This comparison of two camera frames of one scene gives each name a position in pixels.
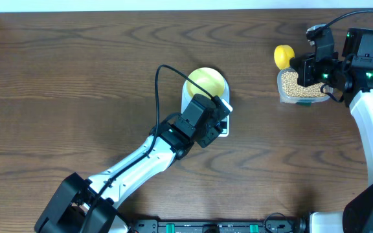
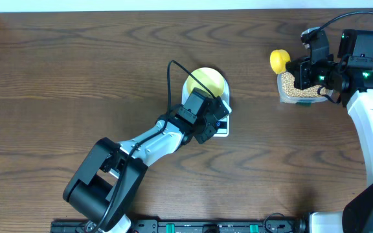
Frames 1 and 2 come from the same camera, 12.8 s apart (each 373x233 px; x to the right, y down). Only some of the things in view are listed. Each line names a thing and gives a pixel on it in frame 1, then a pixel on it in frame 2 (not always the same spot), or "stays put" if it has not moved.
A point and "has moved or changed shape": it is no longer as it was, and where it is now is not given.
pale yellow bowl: x=208 y=78 stays put
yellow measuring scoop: x=282 y=55 has moved or changed shape
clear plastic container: x=291 y=91 stays put
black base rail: x=280 y=226 stays put
